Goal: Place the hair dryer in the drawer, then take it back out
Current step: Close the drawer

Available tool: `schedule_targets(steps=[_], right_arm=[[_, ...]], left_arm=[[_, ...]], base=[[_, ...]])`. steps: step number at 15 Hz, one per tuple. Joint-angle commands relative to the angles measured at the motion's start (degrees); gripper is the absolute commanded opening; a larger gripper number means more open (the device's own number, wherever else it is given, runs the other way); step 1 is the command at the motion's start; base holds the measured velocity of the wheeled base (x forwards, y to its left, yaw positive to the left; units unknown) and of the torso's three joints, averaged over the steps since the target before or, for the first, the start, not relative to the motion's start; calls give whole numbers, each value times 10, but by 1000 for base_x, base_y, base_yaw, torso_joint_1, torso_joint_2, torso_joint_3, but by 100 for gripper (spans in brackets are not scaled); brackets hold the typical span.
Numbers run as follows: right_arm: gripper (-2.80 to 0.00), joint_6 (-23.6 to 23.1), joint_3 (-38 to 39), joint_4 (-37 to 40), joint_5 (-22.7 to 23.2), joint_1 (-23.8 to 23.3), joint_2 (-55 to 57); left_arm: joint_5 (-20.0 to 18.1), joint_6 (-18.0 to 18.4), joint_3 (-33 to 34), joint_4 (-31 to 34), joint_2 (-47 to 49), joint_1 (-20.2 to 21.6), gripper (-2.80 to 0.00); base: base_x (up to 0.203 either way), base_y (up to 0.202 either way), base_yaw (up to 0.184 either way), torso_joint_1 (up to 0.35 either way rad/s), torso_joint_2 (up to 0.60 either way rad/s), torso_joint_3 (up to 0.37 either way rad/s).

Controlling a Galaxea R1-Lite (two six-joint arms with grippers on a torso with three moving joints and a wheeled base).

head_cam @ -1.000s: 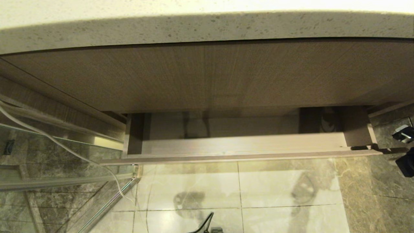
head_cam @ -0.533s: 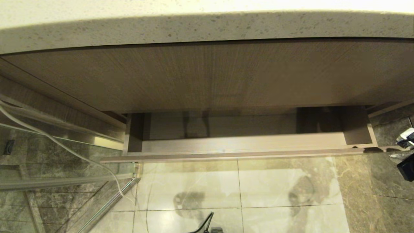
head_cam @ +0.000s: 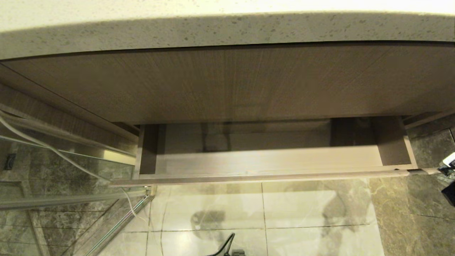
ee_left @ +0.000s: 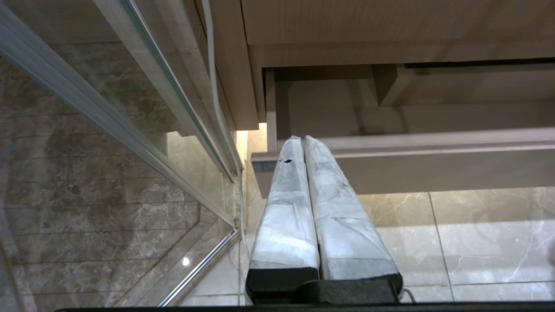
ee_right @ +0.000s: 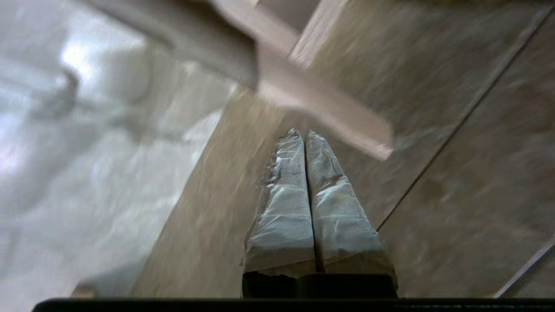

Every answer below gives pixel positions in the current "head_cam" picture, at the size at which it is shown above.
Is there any wooden vanity drawer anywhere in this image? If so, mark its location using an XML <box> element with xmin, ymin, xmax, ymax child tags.
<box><xmin>108</xmin><ymin>116</ymin><xmax>441</xmax><ymax>188</ymax></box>

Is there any fixed wooden cabinet front panel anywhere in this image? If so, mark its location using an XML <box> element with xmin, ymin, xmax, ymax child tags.
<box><xmin>2</xmin><ymin>43</ymin><xmax>455</xmax><ymax>126</ymax></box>

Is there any speckled stone countertop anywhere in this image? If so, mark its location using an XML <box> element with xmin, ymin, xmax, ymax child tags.
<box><xmin>0</xmin><ymin>0</ymin><xmax>455</xmax><ymax>60</ymax></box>

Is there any glass shower partition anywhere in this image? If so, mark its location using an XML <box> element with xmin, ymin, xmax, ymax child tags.
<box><xmin>0</xmin><ymin>102</ymin><xmax>157</xmax><ymax>256</ymax></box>

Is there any wooden cabinet side panel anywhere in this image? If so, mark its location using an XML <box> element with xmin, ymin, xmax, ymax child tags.
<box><xmin>0</xmin><ymin>63</ymin><xmax>141</xmax><ymax>143</ymax></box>

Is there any thin black cable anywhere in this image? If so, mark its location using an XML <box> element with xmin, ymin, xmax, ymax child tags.
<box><xmin>208</xmin><ymin>233</ymin><xmax>235</xmax><ymax>256</ymax></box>

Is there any chrome floor rail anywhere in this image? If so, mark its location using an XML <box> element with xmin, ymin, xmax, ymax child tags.
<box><xmin>84</xmin><ymin>194</ymin><xmax>155</xmax><ymax>256</ymax></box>

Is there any thin white cable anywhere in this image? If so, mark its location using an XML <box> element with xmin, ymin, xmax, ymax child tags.
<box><xmin>0</xmin><ymin>110</ymin><xmax>150</xmax><ymax>224</ymax></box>

